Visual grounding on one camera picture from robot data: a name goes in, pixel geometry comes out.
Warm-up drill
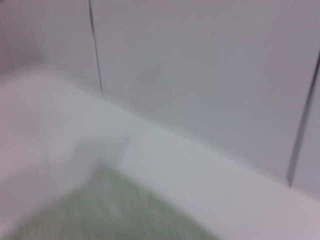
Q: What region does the light green ribbed towel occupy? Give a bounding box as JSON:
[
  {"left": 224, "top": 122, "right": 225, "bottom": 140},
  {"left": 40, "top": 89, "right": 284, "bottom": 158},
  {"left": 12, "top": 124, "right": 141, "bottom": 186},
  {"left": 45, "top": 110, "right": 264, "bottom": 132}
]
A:
[{"left": 0, "top": 161, "right": 222, "bottom": 240}]

